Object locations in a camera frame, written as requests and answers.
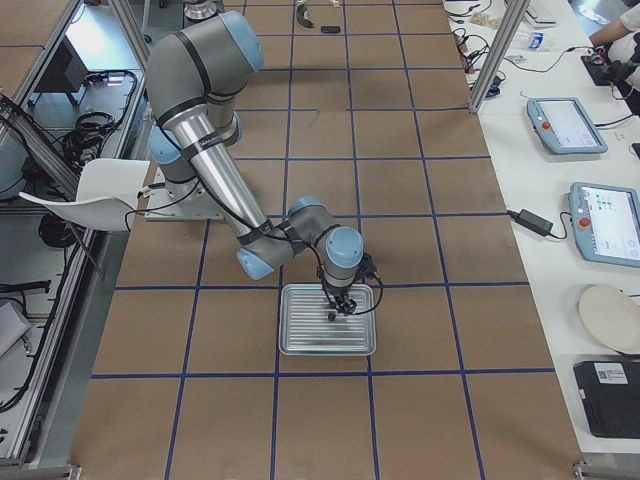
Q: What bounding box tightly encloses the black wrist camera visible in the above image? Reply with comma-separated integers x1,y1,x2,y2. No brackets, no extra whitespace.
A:
356,252,378,281

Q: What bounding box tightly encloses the olive curved brake shoe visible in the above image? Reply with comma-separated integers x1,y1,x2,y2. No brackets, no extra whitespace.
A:
296,0,315,29

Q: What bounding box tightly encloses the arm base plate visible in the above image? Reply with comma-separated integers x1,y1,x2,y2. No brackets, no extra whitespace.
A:
144,169,224,221

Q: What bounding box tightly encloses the black flat box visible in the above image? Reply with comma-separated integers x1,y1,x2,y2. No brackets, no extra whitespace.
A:
573,361,639,439

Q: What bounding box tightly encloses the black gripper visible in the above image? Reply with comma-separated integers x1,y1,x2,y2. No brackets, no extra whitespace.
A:
321,280,357,322

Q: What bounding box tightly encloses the near blue teach pendant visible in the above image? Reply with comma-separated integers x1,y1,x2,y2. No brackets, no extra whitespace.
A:
568,182,639,268

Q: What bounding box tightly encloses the aluminium frame post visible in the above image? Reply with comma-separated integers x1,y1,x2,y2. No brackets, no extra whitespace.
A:
468,0,530,114

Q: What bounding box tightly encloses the white plastic chair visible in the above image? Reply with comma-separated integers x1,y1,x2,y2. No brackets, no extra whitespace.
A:
19,158,150,232

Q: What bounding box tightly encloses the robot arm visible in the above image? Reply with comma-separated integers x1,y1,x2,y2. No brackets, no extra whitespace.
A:
145,11,365,315

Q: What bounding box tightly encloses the black power adapter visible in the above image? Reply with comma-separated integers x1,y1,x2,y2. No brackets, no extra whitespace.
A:
507,209,553,237

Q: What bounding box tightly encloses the white round plate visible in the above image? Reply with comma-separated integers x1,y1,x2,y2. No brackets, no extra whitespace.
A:
578,285,639,355

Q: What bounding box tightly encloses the far blue teach pendant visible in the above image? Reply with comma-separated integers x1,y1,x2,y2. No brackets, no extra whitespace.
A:
526,97,608,155

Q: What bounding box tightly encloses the blue teach pendant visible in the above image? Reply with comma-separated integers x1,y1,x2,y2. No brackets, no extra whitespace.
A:
568,182,639,268
526,97,608,155

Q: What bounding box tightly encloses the dark grey brake pad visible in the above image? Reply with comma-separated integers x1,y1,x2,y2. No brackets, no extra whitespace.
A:
320,25,341,34

